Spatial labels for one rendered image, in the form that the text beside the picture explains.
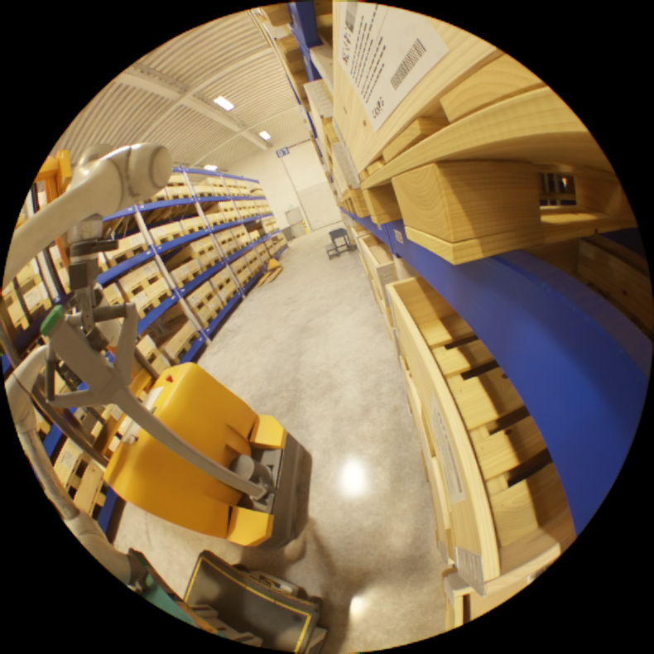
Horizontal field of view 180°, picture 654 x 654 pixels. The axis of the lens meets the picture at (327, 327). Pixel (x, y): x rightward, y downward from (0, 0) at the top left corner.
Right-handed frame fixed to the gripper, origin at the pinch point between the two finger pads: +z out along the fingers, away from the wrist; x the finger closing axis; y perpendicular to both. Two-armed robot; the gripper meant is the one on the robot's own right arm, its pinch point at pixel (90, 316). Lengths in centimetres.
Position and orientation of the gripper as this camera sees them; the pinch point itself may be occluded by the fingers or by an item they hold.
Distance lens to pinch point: 60.1
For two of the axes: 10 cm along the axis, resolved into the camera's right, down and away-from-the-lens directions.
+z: -2.0, 9.1, 3.7
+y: -6.5, 1.6, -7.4
